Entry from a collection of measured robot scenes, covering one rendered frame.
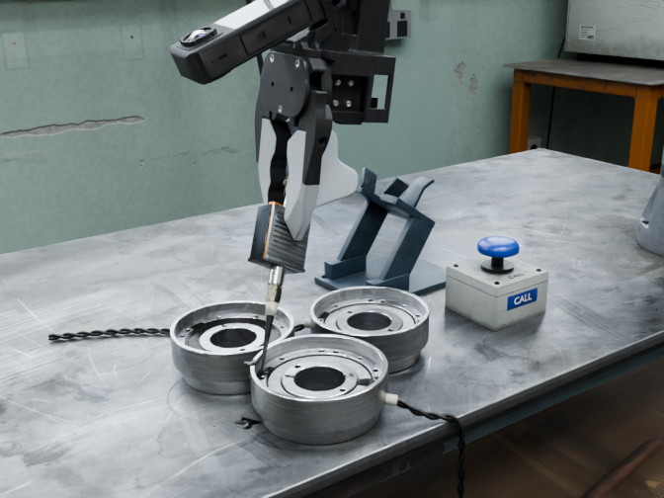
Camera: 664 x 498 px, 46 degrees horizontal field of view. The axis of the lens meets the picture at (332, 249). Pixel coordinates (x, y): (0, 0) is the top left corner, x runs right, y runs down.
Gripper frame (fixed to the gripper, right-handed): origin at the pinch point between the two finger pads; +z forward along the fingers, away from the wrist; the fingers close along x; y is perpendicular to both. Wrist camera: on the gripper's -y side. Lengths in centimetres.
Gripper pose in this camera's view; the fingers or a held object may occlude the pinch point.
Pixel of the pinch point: (280, 219)
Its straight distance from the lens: 64.1
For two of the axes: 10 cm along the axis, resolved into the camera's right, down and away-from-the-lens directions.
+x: -5.4, -2.9, 7.9
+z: -1.0, 9.5, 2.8
